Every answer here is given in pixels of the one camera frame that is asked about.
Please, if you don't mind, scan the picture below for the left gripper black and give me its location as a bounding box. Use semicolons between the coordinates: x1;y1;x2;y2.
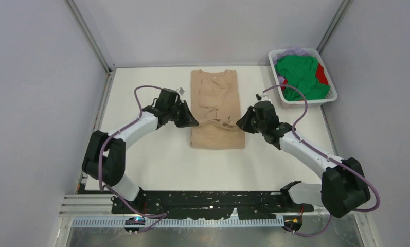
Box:
167;101;198;129

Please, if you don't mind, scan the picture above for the beige t shirt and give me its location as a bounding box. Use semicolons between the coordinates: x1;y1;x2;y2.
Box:
190;70;245;150

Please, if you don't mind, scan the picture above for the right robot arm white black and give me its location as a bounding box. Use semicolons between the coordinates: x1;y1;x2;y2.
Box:
236;101;371;218

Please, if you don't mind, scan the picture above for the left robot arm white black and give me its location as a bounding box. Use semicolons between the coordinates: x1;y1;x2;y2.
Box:
82;88;199;213

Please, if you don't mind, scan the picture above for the green t shirt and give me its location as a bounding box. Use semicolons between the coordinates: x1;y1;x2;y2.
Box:
275;55;330;101

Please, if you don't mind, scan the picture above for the white plastic basket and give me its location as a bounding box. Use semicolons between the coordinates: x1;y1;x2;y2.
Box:
268;48;337;109

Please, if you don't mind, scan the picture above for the lavender t shirt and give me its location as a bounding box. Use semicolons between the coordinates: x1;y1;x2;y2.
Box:
273;47;310;84

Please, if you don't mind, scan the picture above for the red t shirt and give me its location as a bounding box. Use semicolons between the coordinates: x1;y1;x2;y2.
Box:
278;63;330;85

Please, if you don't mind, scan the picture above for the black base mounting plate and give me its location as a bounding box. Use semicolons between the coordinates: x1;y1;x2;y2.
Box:
129;190;314;220

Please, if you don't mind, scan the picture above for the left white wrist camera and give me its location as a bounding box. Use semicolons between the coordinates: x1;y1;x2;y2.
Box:
176;87;185;96

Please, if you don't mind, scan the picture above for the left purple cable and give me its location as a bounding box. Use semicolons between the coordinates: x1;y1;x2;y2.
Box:
98;85;168;233

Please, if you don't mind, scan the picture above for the white slotted cable duct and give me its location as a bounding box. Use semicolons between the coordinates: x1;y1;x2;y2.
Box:
72;216;284;228

